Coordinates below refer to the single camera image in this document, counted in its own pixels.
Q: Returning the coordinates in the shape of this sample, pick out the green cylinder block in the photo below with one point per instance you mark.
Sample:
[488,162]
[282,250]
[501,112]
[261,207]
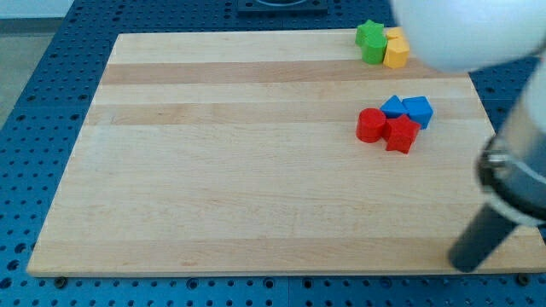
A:
[373,49]

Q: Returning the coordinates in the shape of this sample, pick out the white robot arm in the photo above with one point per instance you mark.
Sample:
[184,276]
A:
[466,35]

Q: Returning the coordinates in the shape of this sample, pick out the red cylinder block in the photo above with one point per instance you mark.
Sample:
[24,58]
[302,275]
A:
[370,125]

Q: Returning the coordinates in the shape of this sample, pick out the blue cube block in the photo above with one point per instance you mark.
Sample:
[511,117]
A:
[419,110]

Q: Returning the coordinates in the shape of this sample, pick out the green star block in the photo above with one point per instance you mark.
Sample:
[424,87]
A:
[368,28]

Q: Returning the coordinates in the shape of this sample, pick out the yellow block behind hexagon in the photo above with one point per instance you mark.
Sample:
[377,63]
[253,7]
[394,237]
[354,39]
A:
[394,33]

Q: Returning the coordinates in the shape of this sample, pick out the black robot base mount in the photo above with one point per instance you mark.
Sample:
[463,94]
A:
[281,6]

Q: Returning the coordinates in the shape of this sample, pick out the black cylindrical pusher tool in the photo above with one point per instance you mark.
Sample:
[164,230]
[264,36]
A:
[487,231]

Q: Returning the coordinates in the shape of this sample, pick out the wooden board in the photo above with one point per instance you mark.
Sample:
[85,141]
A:
[235,153]

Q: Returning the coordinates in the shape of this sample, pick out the red star block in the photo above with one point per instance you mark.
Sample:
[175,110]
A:
[400,133]

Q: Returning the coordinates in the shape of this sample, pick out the blue triangle block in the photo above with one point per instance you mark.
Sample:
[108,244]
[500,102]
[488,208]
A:
[393,108]

